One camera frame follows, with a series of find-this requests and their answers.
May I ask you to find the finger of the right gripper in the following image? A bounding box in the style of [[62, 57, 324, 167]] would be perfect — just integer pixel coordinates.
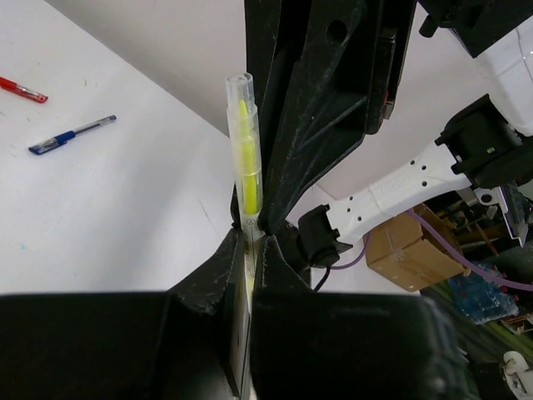
[[245, 1, 416, 235]]

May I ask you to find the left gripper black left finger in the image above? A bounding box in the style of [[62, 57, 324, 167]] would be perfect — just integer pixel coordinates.
[[1, 229, 246, 399]]

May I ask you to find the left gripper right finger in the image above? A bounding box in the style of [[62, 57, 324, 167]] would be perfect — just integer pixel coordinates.
[[250, 237, 471, 399]]

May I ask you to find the yellow gel pen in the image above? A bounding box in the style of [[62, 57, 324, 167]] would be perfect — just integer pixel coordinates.
[[224, 72, 266, 400]]

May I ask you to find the blue ballpoint pen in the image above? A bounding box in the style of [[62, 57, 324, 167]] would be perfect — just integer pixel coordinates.
[[27, 115, 117, 156]]

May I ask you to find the red ballpoint pen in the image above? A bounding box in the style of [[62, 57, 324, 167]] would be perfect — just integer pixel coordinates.
[[0, 77, 48, 104]]

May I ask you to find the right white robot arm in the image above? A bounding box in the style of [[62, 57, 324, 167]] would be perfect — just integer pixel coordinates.
[[245, 1, 532, 266]]

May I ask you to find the brown cardboard box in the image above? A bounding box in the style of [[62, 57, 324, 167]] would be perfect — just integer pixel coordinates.
[[366, 212, 469, 293]]

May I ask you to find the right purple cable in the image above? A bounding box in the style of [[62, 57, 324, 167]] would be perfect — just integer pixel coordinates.
[[332, 207, 533, 293]]

